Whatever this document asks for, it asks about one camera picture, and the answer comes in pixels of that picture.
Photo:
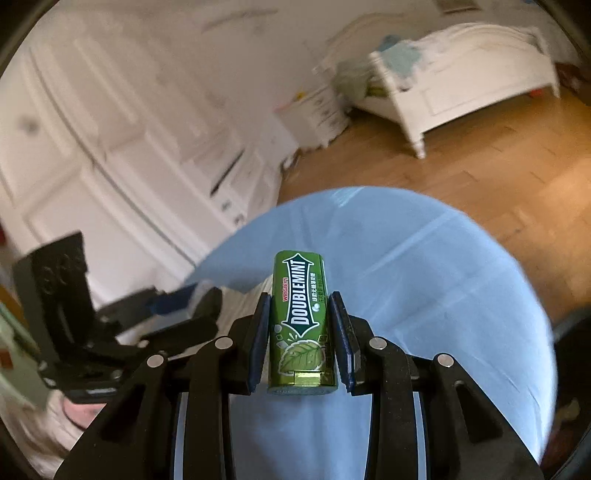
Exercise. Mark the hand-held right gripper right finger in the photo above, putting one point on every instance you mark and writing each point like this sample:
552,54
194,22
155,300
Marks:
339,341

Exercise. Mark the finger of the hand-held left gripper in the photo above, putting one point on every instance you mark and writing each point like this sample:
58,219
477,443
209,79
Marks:
173,299
207,314

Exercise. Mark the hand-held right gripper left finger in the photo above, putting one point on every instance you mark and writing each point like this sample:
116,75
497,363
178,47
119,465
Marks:
258,341

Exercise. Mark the green chewing gum box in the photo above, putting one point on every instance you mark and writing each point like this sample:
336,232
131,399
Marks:
300,318

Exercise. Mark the black trash bin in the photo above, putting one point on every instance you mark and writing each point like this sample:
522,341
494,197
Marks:
570,323

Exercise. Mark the pale green printed board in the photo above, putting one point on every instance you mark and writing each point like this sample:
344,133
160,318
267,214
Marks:
18,350

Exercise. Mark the round blue table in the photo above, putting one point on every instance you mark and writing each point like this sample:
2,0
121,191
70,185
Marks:
415,286

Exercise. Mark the white drawer cabinet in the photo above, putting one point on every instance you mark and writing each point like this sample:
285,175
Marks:
231,184

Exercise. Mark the white wardrobe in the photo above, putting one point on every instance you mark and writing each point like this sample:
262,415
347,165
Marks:
92,138

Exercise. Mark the yellow crumpled wrapper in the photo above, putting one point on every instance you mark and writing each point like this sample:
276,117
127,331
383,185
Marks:
568,413

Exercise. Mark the light blue blanket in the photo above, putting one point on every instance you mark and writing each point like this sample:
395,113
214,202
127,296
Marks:
401,60

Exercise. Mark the white bed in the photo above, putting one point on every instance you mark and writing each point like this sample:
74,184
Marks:
471,78

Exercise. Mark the wall poster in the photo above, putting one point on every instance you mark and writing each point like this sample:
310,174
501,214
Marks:
457,4

